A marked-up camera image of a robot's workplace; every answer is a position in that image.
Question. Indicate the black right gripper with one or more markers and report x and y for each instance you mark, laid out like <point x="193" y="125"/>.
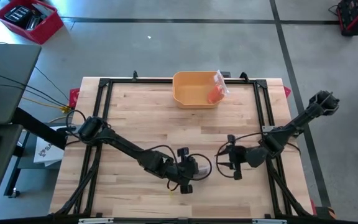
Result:
<point x="238" y="157"/>

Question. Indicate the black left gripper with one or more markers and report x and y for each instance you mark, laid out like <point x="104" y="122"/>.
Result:
<point x="186" y="169"/>

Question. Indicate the orange elastic bandage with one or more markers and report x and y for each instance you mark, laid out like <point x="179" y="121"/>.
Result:
<point x="214" y="93"/>

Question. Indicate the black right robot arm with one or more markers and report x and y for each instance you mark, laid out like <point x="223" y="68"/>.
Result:
<point x="291" y="130"/>

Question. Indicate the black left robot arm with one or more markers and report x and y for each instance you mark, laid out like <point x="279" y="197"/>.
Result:
<point x="129" y="149"/>

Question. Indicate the yellow plastic basket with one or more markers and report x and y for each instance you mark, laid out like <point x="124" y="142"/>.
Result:
<point x="191" y="90"/>

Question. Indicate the small black clamp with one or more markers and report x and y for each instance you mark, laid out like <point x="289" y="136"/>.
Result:
<point x="135" y="75"/>
<point x="244" y="76"/>

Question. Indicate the red clamp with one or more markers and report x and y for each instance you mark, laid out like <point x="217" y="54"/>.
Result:
<point x="287" y="92"/>
<point x="74" y="98"/>
<point x="320" y="211"/>

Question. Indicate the white paper with logo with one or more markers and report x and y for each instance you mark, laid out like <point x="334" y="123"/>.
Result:
<point x="47" y="152"/>

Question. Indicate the black angled support beam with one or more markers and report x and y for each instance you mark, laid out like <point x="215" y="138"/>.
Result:
<point x="39" y="127"/>

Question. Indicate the red and black equipment case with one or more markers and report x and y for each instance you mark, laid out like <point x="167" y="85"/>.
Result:
<point x="353" y="15"/>

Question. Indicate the grey desk top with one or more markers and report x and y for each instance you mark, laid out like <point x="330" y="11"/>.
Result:
<point x="8" y="140"/>
<point x="8" y="81"/>

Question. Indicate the red plastic bin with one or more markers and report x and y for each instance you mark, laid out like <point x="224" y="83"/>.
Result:
<point x="47" y="28"/>

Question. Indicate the dark glossy object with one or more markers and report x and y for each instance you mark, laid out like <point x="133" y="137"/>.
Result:
<point x="33" y="22"/>

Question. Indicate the black device with white stripes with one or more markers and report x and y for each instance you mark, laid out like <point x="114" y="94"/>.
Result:
<point x="17" y="14"/>

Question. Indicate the silver metal bracket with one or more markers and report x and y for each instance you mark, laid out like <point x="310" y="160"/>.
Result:
<point x="96" y="221"/>
<point x="269" y="221"/>

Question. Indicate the black metal table frame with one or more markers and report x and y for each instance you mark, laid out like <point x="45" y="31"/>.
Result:
<point x="135" y="81"/>

